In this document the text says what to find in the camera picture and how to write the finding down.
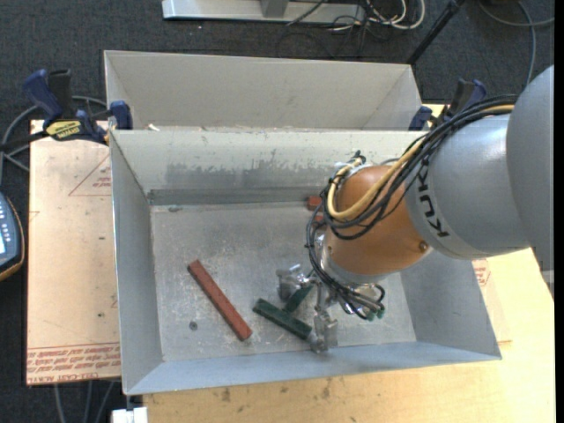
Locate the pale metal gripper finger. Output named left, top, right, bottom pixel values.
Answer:
left=308, top=316, right=340, bottom=354
left=276, top=263, right=310, bottom=301

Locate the dark green flat block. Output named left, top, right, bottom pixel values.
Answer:
left=252, top=297, right=315, bottom=341
left=285, top=282, right=316, bottom=313

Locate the grey metal bin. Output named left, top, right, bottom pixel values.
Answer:
left=103, top=49, right=503, bottom=397

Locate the red-brown flat block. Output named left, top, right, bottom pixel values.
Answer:
left=186, top=259, right=254, bottom=343
left=306, top=195, right=325, bottom=225

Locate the brown cardboard board, red print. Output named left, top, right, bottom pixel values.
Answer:
left=26, top=119, right=515, bottom=387

